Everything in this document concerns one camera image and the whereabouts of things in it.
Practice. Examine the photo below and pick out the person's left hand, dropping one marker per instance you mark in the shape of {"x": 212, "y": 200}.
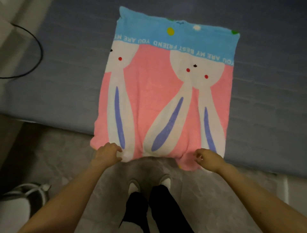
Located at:
{"x": 105, "y": 154}

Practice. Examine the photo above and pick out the person's shoe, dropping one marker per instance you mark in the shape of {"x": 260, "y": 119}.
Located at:
{"x": 133, "y": 186}
{"x": 166, "y": 181}

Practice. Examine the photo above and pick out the person's right thumb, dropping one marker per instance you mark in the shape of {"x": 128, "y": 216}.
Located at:
{"x": 198, "y": 159}

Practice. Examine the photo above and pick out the person's right forearm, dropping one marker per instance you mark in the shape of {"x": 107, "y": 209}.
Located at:
{"x": 254, "y": 199}

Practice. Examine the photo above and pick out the person's leg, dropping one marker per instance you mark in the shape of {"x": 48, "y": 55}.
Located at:
{"x": 135, "y": 213}
{"x": 168, "y": 211}

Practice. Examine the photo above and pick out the person's left leg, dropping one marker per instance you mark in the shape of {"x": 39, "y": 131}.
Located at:
{"x": 135, "y": 213}

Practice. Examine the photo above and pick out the person's right hand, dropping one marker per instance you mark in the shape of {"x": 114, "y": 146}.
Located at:
{"x": 211, "y": 159}

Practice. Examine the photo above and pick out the blue bed mattress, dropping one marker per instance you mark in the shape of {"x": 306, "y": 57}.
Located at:
{"x": 263, "y": 96}

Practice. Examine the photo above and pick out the pink and blue rabbit towel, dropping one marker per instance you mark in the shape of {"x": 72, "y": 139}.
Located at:
{"x": 153, "y": 79}

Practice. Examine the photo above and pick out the person's left thumb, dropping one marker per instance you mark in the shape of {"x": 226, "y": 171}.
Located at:
{"x": 118, "y": 158}

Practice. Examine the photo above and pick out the person's left forearm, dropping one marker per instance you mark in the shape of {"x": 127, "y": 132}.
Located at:
{"x": 69, "y": 201}

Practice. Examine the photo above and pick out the person's left shoe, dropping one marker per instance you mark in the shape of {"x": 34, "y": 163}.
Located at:
{"x": 133, "y": 186}

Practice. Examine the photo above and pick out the person's right leg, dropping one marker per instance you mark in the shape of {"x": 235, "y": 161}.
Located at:
{"x": 168, "y": 211}

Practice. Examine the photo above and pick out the person's right shoe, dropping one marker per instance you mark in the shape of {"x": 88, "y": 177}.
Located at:
{"x": 166, "y": 181}

